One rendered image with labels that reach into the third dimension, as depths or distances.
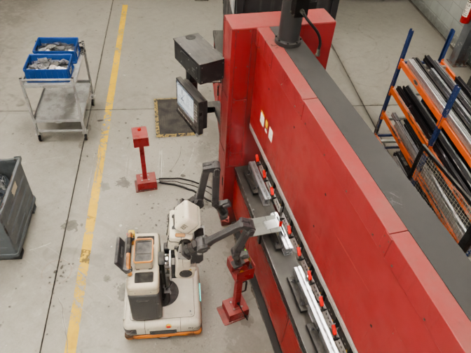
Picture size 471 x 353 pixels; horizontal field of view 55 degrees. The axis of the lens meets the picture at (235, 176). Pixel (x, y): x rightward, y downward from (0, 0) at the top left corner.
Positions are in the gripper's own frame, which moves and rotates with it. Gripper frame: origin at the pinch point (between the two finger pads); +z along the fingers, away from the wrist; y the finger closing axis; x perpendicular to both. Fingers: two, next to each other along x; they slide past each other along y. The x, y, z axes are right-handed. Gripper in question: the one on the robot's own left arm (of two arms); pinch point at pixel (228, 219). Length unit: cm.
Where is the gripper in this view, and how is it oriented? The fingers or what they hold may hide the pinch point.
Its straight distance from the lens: 373.0
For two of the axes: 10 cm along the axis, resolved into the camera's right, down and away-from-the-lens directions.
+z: 4.0, 6.2, 6.7
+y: -1.1, -7.0, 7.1
